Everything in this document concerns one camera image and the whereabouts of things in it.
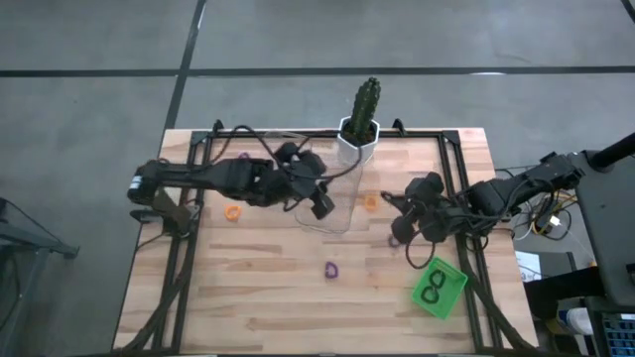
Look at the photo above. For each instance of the white bottle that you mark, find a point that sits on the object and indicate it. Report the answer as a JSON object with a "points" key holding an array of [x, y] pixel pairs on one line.
{"points": [[575, 321]]}

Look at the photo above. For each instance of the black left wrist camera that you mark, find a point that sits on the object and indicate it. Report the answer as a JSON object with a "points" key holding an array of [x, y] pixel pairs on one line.
{"points": [[311, 161]]}

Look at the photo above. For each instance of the black metal stand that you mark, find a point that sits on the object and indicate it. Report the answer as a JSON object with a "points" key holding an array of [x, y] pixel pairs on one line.
{"points": [[49, 246]]}

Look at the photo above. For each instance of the black upright frame pole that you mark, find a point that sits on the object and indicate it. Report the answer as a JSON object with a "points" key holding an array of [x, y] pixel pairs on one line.
{"points": [[615, 149]]}

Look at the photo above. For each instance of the blue storage crate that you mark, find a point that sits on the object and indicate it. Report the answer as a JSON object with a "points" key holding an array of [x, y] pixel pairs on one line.
{"points": [[620, 337]]}

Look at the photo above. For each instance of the black table frame rail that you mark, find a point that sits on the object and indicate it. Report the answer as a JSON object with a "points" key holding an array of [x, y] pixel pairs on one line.
{"points": [[449, 163]]}

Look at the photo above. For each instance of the green plastic basket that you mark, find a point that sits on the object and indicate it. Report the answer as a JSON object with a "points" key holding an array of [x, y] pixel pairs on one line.
{"points": [[449, 297]]}

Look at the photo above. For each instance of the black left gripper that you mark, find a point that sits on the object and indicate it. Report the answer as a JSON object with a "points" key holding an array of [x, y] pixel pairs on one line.
{"points": [[283, 186]]}

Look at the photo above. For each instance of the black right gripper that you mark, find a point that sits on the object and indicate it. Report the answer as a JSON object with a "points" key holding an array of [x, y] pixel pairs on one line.
{"points": [[431, 218]]}

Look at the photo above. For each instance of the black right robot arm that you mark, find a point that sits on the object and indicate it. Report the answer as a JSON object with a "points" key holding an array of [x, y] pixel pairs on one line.
{"points": [[496, 196]]}

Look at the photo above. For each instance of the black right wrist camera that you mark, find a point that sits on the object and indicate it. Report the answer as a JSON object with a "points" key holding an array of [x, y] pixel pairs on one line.
{"points": [[429, 186]]}

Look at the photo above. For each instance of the white faceted plant pot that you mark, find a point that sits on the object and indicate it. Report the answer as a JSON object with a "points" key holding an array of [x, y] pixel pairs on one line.
{"points": [[349, 149]]}

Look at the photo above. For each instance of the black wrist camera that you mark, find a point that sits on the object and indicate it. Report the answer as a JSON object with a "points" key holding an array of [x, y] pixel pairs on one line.
{"points": [[429, 186], [311, 161]]}

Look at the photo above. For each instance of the green cactus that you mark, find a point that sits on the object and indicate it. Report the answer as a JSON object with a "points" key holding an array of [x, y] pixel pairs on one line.
{"points": [[366, 106]]}

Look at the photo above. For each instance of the white paper sheet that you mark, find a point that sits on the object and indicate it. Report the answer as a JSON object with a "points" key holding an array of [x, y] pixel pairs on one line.
{"points": [[528, 265]]}

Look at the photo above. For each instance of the grey equipment cart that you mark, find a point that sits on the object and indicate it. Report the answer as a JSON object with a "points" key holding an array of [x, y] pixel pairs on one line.
{"points": [[610, 223]]}

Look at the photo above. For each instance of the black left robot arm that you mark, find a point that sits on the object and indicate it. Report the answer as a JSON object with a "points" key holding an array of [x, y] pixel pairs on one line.
{"points": [[198, 176]]}

